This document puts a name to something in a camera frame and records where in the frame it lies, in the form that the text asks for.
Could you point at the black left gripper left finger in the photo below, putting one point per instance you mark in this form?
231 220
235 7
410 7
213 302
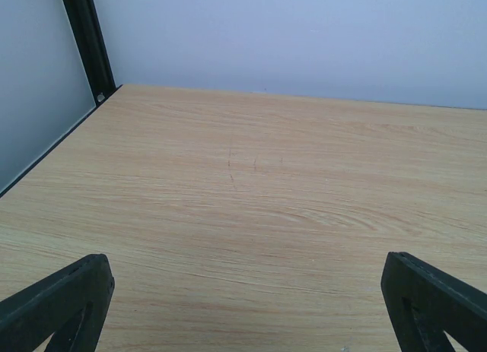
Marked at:
68 309

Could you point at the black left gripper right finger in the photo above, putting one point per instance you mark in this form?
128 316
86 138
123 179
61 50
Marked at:
426 306

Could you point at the black left frame post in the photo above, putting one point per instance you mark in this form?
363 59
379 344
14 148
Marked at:
86 29

